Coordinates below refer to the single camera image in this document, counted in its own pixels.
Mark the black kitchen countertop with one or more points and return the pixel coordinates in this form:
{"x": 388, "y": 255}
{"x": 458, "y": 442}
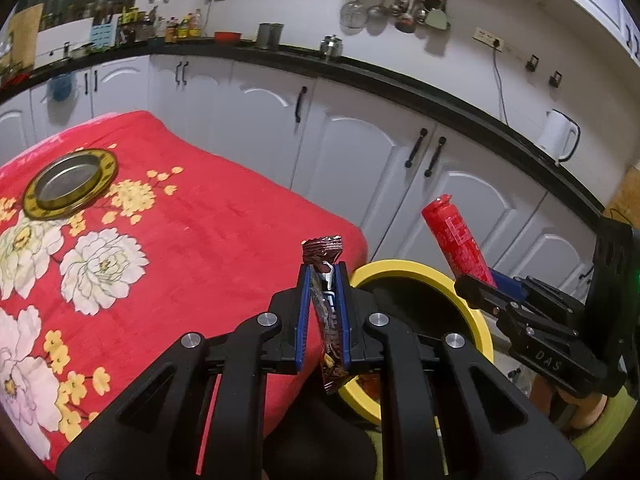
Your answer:
{"x": 400, "y": 82}

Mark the white power socket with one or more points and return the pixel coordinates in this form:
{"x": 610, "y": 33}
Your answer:
{"x": 490, "y": 39}

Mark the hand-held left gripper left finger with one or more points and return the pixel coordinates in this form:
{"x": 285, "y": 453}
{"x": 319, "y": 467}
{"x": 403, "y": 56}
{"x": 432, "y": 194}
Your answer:
{"x": 303, "y": 320}

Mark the white base cabinets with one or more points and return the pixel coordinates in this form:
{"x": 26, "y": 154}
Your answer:
{"x": 350, "y": 145}

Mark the person's right forearm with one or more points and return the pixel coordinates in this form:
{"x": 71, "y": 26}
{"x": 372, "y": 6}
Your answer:
{"x": 585, "y": 407}

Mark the dark brown snack wrapper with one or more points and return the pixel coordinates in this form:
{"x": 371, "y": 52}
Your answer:
{"x": 325, "y": 320}

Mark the black wall hook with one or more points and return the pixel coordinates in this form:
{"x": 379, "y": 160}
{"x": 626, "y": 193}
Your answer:
{"x": 532, "y": 62}
{"x": 554, "y": 79}

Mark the white electric kettle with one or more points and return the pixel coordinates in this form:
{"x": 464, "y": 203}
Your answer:
{"x": 556, "y": 135}

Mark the yellow rimmed trash bin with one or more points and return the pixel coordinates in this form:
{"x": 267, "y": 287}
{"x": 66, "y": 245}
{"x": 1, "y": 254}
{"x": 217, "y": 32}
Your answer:
{"x": 400, "y": 270}

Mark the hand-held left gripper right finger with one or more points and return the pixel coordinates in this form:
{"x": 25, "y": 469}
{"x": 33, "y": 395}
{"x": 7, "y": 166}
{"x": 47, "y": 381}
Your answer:
{"x": 345, "y": 320}

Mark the red tube packet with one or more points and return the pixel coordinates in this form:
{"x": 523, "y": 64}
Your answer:
{"x": 452, "y": 240}

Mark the lime green stool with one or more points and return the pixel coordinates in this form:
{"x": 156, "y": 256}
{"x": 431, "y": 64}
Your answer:
{"x": 612, "y": 425}

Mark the small metal teapot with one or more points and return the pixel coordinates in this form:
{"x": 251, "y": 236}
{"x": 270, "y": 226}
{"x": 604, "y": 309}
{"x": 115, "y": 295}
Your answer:
{"x": 331, "y": 47}

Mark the group of oil bottles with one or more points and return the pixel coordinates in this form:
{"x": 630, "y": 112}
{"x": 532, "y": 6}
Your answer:
{"x": 184, "y": 27}

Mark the red bowl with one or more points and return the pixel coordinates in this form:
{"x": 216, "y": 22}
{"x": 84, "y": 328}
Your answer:
{"x": 228, "y": 38}

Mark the red floral blanket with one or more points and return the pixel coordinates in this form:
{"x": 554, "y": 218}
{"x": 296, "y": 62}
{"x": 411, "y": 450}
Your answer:
{"x": 210, "y": 220}

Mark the blue hanging basin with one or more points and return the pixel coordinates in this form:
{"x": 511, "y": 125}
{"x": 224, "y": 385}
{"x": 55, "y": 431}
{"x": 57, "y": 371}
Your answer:
{"x": 61, "y": 89}

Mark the wooden cutting board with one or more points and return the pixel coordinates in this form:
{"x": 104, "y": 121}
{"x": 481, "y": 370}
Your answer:
{"x": 26, "y": 35}

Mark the gold rimmed metal tray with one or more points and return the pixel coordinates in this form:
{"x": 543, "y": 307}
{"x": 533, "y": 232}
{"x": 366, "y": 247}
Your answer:
{"x": 70, "y": 182}

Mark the blue knife holder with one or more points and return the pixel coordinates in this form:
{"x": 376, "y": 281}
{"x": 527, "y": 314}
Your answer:
{"x": 103, "y": 36}

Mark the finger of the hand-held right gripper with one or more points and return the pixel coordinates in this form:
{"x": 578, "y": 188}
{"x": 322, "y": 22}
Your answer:
{"x": 507, "y": 281}
{"x": 482, "y": 295}

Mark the brown wooden board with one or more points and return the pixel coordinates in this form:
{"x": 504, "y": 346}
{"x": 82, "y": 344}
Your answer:
{"x": 625, "y": 195}

